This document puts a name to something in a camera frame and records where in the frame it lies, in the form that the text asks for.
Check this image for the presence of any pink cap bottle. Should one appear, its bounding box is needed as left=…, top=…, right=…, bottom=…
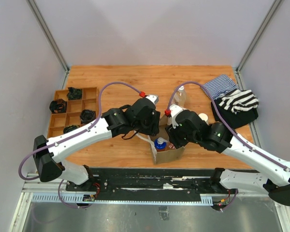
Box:
left=166, top=142, right=176, bottom=150

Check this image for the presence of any clear bottle white cap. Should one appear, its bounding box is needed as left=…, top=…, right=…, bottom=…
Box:
left=171, top=86, right=187, bottom=107

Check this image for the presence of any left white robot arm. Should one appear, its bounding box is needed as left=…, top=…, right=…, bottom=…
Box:
left=33, top=95, right=160, bottom=191

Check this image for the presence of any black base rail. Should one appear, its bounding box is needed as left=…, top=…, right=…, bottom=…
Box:
left=65, top=166, right=240, bottom=201

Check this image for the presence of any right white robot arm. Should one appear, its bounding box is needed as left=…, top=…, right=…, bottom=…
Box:
left=165, top=105, right=290, bottom=206

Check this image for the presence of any black white striped cloth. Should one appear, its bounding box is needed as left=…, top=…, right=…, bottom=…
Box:
left=219, top=89, right=259, bottom=114

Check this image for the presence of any green bottle white cap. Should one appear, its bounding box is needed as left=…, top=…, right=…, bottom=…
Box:
left=198, top=113, right=209, bottom=125

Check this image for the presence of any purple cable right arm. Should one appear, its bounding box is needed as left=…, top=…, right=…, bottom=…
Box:
left=164, top=81, right=290, bottom=213

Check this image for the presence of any white slotted cable duct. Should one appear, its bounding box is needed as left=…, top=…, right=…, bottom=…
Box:
left=31, top=193, right=213, bottom=206

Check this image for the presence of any dark rolled sock orange pattern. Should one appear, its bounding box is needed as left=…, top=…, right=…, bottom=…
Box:
left=49, top=99, right=67, bottom=114

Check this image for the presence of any blue white striped cloth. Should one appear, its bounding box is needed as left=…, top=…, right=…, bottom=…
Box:
left=201, top=74, right=238, bottom=100

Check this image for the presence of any blue cap bottle front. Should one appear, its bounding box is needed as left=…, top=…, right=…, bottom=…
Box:
left=154, top=137, right=168, bottom=152

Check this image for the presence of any dark rolled sock yellow pattern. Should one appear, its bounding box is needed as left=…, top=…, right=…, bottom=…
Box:
left=63, top=125, right=79, bottom=134

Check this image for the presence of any wooden compartment tray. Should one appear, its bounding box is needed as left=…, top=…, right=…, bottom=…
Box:
left=47, top=87, right=99, bottom=138

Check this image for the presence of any dark blue rolled sock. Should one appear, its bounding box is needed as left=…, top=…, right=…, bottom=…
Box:
left=80, top=109, right=96, bottom=124

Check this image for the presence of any dark green rolled sock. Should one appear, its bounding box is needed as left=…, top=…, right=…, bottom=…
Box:
left=67, top=87, right=83, bottom=101

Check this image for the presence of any beige canvas bag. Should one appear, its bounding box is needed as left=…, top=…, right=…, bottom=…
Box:
left=136, top=116, right=185, bottom=164

